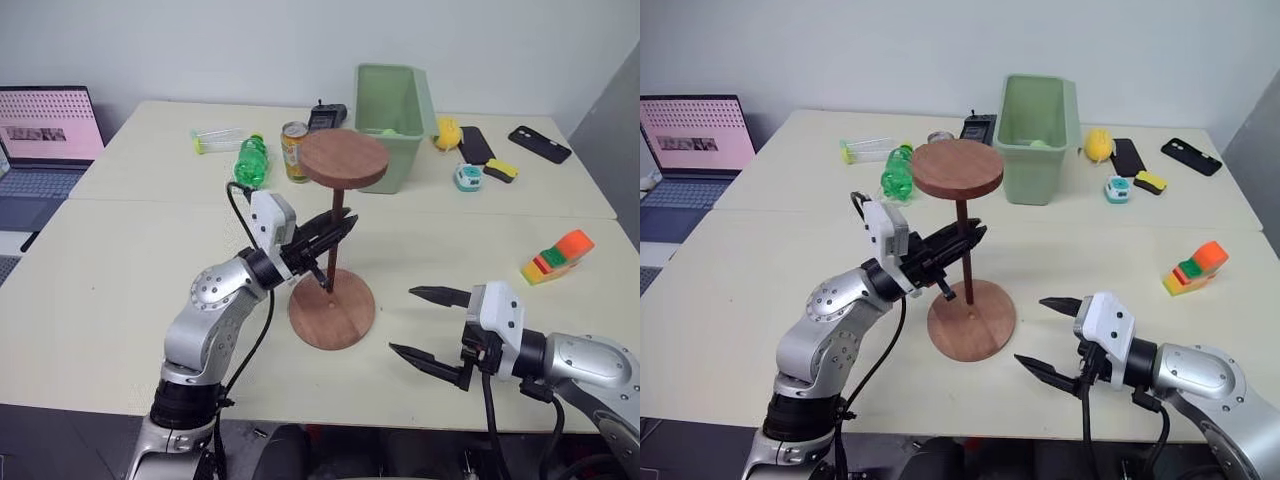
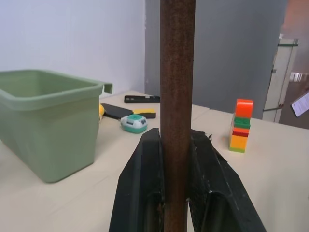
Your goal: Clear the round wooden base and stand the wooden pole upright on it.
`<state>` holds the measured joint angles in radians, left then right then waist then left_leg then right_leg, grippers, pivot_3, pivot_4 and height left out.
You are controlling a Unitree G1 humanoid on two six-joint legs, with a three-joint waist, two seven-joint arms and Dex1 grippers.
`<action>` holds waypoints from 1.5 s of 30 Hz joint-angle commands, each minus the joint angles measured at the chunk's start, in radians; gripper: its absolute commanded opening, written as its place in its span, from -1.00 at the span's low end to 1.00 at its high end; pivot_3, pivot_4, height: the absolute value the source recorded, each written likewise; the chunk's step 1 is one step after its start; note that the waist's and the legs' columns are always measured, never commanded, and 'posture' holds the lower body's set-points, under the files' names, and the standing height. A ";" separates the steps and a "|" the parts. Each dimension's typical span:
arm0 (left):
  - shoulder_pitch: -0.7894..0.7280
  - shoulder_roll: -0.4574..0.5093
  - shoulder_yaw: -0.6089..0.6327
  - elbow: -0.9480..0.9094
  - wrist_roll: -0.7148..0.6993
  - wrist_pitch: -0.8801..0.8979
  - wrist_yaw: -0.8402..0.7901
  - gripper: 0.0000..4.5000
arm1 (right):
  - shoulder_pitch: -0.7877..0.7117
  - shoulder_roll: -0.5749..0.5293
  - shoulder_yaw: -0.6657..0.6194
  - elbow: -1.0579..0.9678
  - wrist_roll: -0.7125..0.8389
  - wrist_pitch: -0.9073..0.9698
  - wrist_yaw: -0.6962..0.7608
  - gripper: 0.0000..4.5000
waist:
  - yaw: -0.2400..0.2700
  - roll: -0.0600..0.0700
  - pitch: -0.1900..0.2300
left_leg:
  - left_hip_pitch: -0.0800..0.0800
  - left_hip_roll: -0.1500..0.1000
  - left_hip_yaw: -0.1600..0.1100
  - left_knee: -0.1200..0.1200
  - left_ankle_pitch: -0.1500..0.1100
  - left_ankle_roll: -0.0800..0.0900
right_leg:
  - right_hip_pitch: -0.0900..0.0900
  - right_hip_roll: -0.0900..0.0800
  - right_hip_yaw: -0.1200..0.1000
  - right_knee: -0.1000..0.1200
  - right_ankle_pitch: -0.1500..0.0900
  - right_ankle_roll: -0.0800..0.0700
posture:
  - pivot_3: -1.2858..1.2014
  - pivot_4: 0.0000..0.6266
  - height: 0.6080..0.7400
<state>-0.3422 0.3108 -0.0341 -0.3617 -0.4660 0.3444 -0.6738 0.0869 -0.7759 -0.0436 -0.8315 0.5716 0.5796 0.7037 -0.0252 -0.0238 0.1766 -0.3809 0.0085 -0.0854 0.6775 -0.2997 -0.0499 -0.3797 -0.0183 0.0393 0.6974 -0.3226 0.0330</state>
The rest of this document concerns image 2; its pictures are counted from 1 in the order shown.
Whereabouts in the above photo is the white glass door frame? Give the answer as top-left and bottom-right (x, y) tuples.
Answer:
(262, 33), (299, 123)

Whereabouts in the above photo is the teal white tape measure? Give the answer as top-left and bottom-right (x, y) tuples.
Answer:
(120, 114), (148, 134)

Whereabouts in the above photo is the green plastic bin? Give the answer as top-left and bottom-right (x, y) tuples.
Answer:
(0, 69), (113, 184)

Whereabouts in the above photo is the black flat phone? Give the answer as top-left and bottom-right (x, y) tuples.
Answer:
(100, 103), (134, 120)

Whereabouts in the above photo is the black flat remote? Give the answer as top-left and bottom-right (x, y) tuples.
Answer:
(124, 95), (161, 104)

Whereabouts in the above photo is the colourful stacked block tower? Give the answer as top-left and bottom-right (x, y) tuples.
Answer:
(228, 98), (254, 154)

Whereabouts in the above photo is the black yellow whiteboard eraser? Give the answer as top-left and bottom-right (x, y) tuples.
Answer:
(133, 108), (157, 120)

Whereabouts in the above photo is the tilted phone screen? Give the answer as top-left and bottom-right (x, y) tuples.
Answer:
(290, 91), (309, 118)

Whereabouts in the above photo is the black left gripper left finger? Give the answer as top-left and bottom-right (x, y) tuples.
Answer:
(108, 128), (166, 232)

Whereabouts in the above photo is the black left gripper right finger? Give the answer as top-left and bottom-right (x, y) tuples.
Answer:
(186, 129), (267, 232)

